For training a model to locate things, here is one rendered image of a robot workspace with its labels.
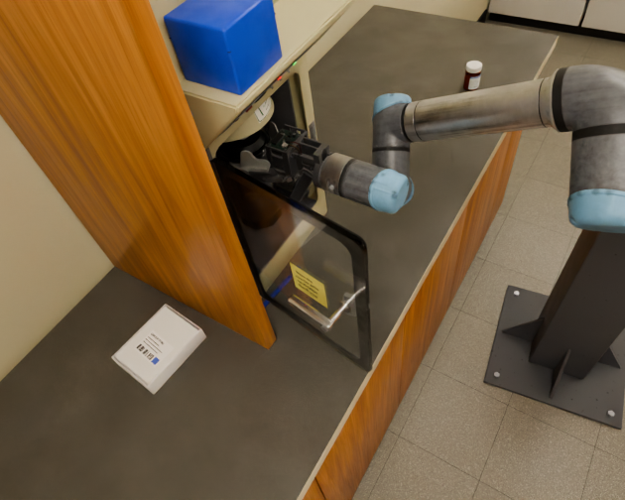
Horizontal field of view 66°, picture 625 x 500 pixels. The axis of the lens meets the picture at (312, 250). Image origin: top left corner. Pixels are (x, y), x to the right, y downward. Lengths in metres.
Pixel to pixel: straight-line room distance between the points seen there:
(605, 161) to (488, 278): 1.58
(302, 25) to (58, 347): 0.88
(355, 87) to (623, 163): 1.06
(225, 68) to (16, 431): 0.87
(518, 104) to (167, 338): 0.81
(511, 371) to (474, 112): 1.38
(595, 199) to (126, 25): 0.63
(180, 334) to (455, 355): 1.30
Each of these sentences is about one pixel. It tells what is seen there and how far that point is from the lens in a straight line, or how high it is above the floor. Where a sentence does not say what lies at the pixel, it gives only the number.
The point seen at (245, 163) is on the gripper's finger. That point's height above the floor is 1.24.
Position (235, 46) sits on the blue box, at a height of 1.57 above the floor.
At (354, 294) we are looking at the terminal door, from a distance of 0.72.
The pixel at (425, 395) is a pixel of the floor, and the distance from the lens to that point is 2.01.
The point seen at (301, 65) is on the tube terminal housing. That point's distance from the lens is 0.97.
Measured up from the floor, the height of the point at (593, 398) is 0.02.
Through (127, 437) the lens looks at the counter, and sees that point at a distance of 1.08.
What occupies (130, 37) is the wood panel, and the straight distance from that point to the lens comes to 0.56.
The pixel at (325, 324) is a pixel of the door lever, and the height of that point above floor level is 1.21.
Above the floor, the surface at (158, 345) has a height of 0.98.
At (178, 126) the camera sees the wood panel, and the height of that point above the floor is 1.53.
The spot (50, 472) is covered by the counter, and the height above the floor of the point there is 0.94.
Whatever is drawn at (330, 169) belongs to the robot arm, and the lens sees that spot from 0.89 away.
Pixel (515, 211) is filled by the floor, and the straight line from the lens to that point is 2.59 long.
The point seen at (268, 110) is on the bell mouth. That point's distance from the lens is 0.94.
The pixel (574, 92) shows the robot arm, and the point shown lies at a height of 1.42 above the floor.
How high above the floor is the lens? 1.87
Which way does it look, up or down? 52 degrees down
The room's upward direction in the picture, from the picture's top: 11 degrees counter-clockwise
